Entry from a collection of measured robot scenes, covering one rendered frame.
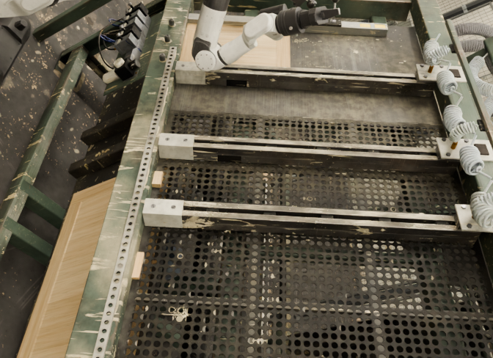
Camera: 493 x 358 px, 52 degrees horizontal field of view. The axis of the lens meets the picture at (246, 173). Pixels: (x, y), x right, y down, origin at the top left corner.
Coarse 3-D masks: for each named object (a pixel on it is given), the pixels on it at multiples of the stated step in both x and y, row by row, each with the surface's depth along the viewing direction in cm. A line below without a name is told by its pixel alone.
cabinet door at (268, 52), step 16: (192, 32) 238; (224, 32) 239; (240, 32) 239; (256, 48) 231; (272, 48) 232; (288, 48) 232; (240, 64) 224; (256, 64) 224; (272, 64) 224; (288, 64) 224
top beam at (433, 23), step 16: (416, 0) 249; (432, 0) 248; (416, 16) 248; (432, 16) 238; (432, 32) 229; (448, 64) 214; (448, 96) 201; (464, 96) 200; (448, 112) 200; (464, 112) 194; (464, 176) 181; (480, 176) 173; (480, 240) 166
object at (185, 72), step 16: (448, 48) 199; (176, 64) 213; (192, 64) 213; (416, 64) 212; (432, 64) 203; (176, 80) 214; (192, 80) 214; (208, 80) 214; (224, 80) 213; (240, 80) 213; (256, 80) 213; (272, 80) 212; (288, 80) 212; (304, 80) 211; (320, 80) 211; (336, 80) 211; (352, 80) 210; (368, 80) 210; (384, 80) 210; (400, 80) 210; (416, 80) 211; (432, 80) 206; (464, 80) 206
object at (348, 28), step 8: (192, 16) 243; (232, 16) 244; (240, 16) 244; (248, 16) 244; (224, 24) 243; (232, 24) 243; (240, 24) 242; (344, 24) 242; (352, 24) 243; (384, 24) 243; (312, 32) 244; (320, 32) 244; (328, 32) 243; (336, 32) 243; (344, 32) 243; (352, 32) 243; (360, 32) 243; (368, 32) 242; (376, 32) 242; (384, 32) 242
